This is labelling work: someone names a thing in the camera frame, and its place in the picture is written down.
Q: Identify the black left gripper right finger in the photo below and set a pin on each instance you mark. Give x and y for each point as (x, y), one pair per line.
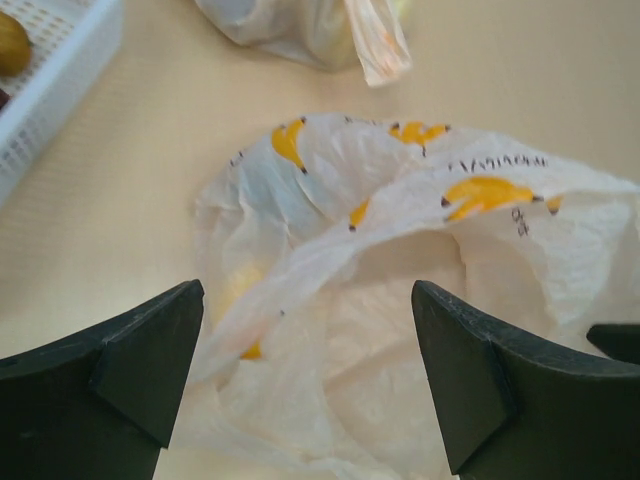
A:
(513, 405)

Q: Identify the white plastic mesh basket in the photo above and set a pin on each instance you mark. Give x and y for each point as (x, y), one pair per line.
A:
(72, 43)

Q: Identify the red apple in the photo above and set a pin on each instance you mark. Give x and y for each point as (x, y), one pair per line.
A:
(4, 98)

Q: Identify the knotted plastic bag far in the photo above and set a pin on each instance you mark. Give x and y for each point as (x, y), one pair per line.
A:
(329, 35)

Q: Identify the brown kiwi fruit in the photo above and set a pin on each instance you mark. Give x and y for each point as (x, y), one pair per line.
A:
(16, 48)

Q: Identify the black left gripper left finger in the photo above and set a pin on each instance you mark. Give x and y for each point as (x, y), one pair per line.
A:
(101, 403)

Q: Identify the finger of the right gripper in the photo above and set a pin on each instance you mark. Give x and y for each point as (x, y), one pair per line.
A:
(617, 341)

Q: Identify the translucent plastic bag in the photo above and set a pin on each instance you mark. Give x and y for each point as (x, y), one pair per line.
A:
(309, 243)

